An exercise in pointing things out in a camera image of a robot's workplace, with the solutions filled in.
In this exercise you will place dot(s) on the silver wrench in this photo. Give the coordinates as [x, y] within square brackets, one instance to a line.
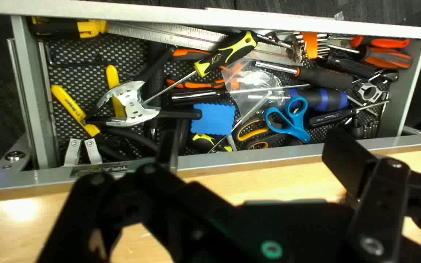
[368, 93]

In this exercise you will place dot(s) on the grey metal tool drawer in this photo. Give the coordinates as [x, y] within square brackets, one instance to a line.
[29, 97]

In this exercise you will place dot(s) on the round silver metal tool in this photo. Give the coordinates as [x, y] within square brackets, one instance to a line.
[130, 104]

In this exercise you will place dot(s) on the black orange trimmed screwdriver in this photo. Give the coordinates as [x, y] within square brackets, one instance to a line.
[325, 77]

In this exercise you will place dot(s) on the yellow black tool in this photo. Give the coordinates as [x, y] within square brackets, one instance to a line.
[89, 28]

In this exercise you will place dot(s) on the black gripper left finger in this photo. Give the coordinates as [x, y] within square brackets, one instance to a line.
[123, 210]

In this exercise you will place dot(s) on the tool cabinet with wooden top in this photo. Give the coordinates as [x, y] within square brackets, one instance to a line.
[278, 180]

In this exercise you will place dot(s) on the long black yellow screwdriver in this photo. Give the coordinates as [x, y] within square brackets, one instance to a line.
[230, 49]

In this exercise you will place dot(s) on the metal ruler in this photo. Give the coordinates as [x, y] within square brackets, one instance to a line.
[171, 34]

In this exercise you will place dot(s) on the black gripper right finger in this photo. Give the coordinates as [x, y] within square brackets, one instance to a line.
[379, 205]

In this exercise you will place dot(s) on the clear plastic bag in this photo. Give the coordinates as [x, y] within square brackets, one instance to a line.
[251, 83]

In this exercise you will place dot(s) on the orange black utility knife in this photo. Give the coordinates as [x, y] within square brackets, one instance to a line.
[251, 134]

